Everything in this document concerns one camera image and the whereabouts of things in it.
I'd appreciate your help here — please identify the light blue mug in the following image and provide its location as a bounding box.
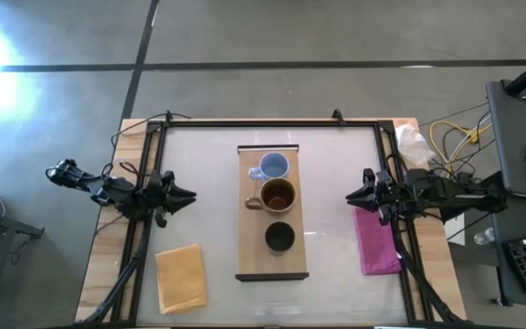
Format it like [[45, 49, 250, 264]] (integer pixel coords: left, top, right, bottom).
[[247, 151, 290, 183]]

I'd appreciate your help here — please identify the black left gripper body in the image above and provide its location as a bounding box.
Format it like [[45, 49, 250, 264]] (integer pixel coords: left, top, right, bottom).
[[145, 170, 176, 228]]

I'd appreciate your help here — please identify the black cup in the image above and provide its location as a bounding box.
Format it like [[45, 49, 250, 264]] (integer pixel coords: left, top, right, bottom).
[[264, 221, 297, 253]]

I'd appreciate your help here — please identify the clear plastic bag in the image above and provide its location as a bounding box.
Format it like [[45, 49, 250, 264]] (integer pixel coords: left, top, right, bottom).
[[394, 122, 437, 166]]

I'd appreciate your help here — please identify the yellow cable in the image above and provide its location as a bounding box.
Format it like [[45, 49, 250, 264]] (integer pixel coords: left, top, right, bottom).
[[428, 119, 492, 173]]

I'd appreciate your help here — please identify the grey side desk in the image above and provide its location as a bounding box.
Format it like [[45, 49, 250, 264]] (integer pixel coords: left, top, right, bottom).
[[485, 79, 526, 202]]

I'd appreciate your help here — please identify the white paper sheet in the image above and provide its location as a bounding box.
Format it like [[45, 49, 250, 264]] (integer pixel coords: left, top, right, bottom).
[[443, 212, 467, 247]]

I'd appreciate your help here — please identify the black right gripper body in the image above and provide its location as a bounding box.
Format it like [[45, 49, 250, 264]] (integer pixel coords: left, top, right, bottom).
[[361, 167, 405, 226]]

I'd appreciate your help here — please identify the clear water bottle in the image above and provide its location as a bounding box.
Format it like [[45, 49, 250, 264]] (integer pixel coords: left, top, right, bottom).
[[473, 227, 497, 247]]

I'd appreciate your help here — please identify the pink cloth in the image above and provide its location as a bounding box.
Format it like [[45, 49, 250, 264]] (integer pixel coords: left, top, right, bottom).
[[353, 207, 403, 277]]

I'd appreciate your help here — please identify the brown mug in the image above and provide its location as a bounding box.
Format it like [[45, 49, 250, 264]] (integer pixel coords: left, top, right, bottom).
[[245, 177, 298, 215]]

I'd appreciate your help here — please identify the black aluminium table frame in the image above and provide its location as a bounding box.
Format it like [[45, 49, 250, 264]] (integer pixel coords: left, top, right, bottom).
[[76, 108, 474, 326]]

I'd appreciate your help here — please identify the orange cloth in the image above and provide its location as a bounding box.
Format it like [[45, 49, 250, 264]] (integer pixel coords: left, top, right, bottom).
[[154, 242, 208, 315]]

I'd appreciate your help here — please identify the wooden tray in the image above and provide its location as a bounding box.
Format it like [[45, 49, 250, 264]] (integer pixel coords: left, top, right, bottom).
[[235, 143, 310, 282]]

